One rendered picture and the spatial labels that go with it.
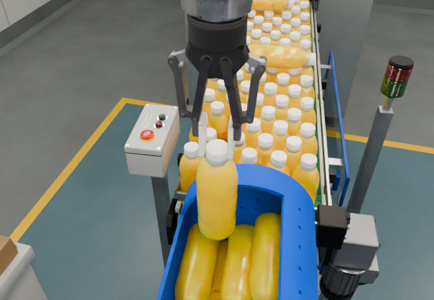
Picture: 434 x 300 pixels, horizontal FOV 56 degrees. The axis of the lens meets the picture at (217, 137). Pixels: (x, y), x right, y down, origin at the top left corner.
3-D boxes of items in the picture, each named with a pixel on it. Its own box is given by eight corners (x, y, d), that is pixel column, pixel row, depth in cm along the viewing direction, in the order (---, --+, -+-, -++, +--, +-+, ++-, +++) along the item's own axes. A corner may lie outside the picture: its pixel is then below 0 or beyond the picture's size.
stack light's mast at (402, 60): (376, 114, 116) (391, 65, 106) (373, 102, 121) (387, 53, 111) (399, 116, 115) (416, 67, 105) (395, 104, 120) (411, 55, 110)
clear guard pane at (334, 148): (320, 271, 149) (347, 178, 118) (313, 137, 209) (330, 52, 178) (321, 271, 149) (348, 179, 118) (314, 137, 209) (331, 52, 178)
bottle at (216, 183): (211, 246, 75) (210, 179, 62) (192, 219, 79) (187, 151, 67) (242, 228, 78) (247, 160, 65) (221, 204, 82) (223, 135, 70)
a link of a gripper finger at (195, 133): (199, 110, 59) (179, 108, 59) (199, 137, 62) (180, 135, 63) (201, 104, 60) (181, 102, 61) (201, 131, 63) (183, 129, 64)
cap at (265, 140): (254, 145, 107) (255, 140, 106) (262, 137, 110) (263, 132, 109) (267, 151, 106) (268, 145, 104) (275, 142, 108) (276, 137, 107)
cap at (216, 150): (213, 169, 64) (213, 161, 63) (200, 154, 66) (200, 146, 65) (234, 159, 66) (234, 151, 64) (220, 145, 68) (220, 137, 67)
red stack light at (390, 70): (386, 81, 109) (390, 68, 106) (382, 70, 114) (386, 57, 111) (411, 83, 108) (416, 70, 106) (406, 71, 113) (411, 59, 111)
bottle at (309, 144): (310, 190, 120) (320, 142, 108) (286, 187, 121) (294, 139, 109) (310, 173, 125) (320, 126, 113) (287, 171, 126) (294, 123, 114)
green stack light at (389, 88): (382, 97, 112) (386, 82, 109) (378, 84, 117) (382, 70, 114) (405, 99, 111) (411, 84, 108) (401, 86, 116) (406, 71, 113)
